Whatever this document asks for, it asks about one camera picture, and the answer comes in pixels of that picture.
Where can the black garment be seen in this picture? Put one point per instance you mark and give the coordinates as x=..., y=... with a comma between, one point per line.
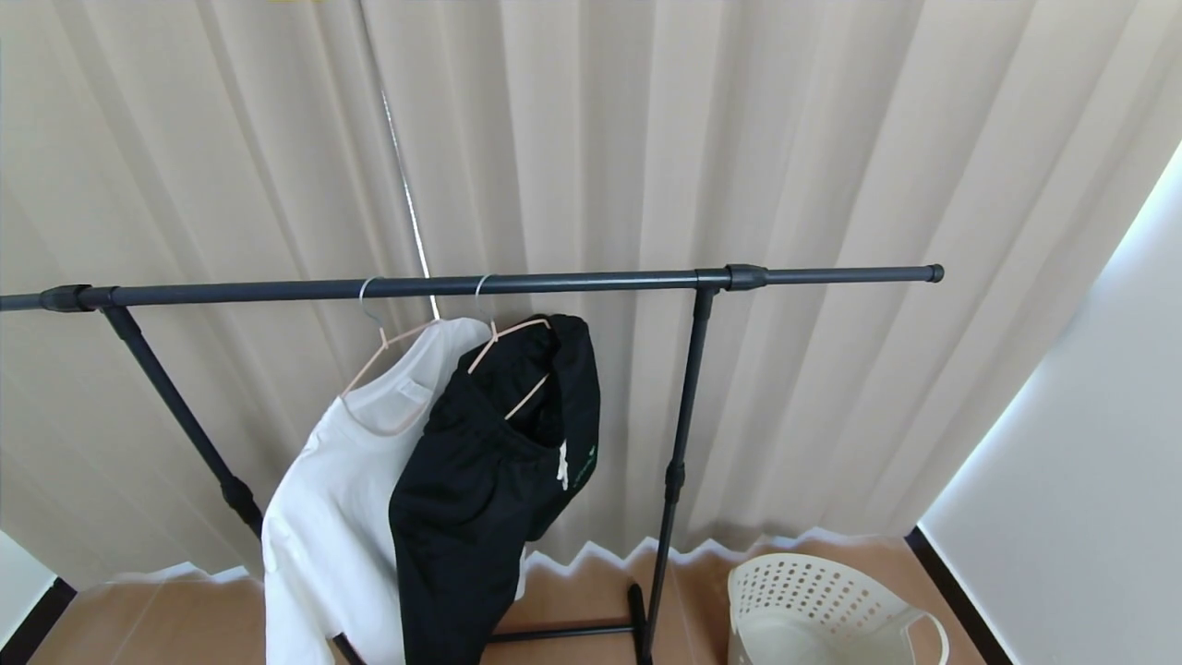
x=471, y=517

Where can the black clothes rack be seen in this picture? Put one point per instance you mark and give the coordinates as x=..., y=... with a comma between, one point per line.
x=600, y=279

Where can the white printed t-shirt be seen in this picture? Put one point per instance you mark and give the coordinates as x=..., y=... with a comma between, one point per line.
x=332, y=536

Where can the beige curtain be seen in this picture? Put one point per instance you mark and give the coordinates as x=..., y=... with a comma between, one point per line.
x=739, y=120

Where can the pink clothes hanger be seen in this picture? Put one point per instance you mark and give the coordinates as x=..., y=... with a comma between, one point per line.
x=380, y=346
x=494, y=337

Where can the white laundry basket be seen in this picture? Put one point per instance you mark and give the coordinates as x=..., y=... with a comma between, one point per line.
x=813, y=610

